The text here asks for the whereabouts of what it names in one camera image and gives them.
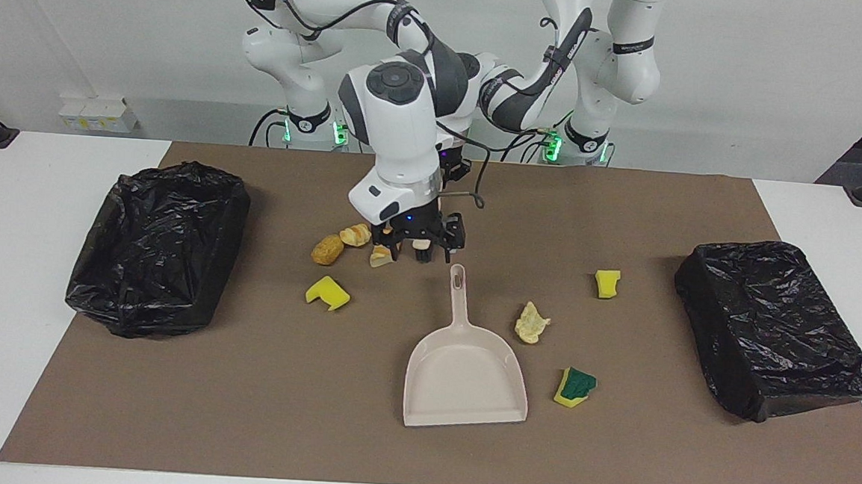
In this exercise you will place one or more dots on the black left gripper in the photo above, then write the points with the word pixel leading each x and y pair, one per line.
pixel 454 165

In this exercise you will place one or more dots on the notched yellow sponge piece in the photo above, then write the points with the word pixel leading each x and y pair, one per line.
pixel 331 292

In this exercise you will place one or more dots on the green and yellow sponge piece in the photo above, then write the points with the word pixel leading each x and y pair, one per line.
pixel 574 387

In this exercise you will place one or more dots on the bin wrapped in black bag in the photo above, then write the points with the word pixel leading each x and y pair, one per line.
pixel 770 330

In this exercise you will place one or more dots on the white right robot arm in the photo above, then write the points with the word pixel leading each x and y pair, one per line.
pixel 400 135

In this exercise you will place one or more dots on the open bin with black bag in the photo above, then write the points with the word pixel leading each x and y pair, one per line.
pixel 153 255

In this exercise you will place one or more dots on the white wall socket box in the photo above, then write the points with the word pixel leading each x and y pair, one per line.
pixel 98 115

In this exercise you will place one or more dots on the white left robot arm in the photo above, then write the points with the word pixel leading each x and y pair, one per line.
pixel 629 67

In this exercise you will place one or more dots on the beige hand brush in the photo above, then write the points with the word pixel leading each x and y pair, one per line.
pixel 423 247

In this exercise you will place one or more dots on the pale pastry piece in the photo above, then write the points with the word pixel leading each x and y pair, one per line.
pixel 531 324

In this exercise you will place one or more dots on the striped croissant piece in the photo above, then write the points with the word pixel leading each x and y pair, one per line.
pixel 379 257

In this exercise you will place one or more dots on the round brown bread roll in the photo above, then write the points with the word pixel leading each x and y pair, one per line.
pixel 327 249

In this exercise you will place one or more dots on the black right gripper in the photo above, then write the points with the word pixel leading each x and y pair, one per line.
pixel 424 227

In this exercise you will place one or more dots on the brown table mat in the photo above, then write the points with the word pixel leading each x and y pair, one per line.
pixel 279 397

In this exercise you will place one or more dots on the small golden croissant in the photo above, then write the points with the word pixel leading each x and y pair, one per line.
pixel 355 235

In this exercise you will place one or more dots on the beige plastic dustpan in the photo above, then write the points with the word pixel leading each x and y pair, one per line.
pixel 460 378

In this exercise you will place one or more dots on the small yellow sponge piece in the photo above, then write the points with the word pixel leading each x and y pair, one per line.
pixel 607 284

